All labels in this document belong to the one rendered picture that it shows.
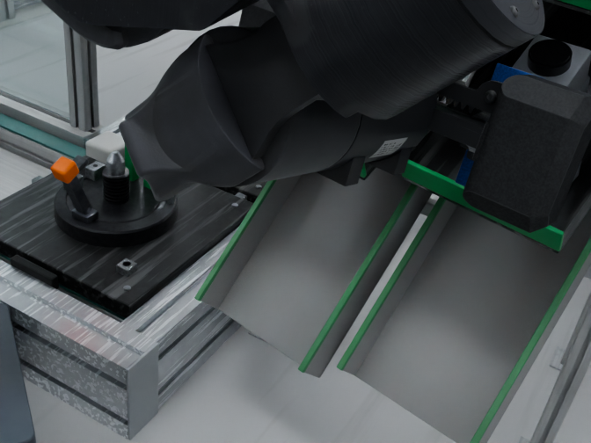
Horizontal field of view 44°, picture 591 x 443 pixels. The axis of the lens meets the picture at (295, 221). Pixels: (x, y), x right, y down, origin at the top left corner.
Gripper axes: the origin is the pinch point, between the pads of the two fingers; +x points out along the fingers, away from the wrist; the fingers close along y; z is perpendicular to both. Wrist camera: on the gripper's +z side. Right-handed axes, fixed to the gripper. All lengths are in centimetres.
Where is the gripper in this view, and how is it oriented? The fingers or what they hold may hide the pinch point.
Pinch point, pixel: (436, 94)
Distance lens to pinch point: 40.9
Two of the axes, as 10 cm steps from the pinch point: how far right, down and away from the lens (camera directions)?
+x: 5.9, -1.6, 7.9
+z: 2.4, -9.0, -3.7
